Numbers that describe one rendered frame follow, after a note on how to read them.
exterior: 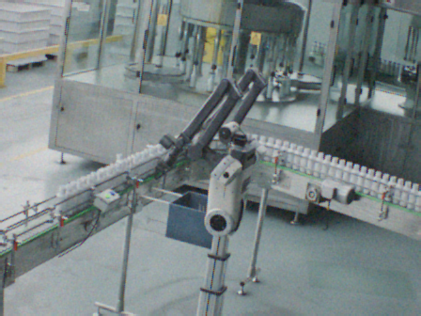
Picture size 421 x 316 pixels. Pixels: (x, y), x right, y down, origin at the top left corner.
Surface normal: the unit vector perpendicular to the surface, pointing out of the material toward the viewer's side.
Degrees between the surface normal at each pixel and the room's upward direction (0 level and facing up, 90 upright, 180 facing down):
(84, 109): 90
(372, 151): 90
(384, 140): 90
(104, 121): 90
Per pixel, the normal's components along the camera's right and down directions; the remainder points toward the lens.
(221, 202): -0.37, 0.37
